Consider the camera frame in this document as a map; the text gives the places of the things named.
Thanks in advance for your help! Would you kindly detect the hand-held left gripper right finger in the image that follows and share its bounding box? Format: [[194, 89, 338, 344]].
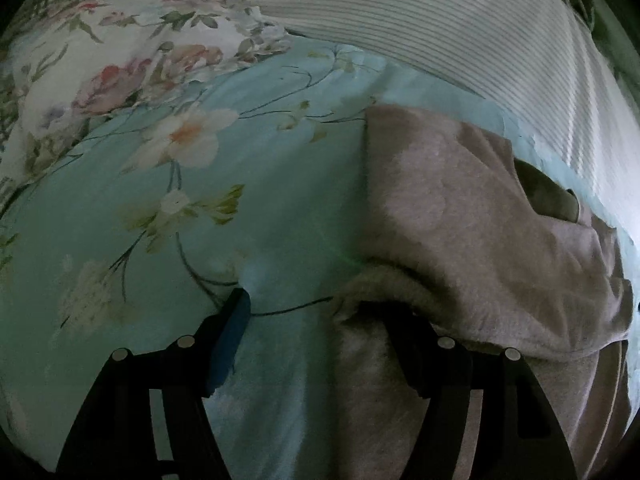
[[360, 301, 578, 480]]

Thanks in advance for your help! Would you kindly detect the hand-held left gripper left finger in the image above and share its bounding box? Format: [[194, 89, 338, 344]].
[[55, 287, 252, 480]]

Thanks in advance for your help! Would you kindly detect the grey knit garment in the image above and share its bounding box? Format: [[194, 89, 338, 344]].
[[331, 102, 640, 480]]

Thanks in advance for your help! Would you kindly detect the teal floral bed sheet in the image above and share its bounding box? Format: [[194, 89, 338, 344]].
[[0, 40, 626, 480]]

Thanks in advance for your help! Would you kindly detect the white floral pillow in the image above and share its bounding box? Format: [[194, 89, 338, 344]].
[[0, 0, 293, 186]]

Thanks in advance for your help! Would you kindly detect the white striped duvet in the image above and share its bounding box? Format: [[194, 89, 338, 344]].
[[220, 0, 640, 243]]

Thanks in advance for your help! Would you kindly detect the green cloth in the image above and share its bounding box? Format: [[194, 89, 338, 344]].
[[540, 0, 640, 78]]

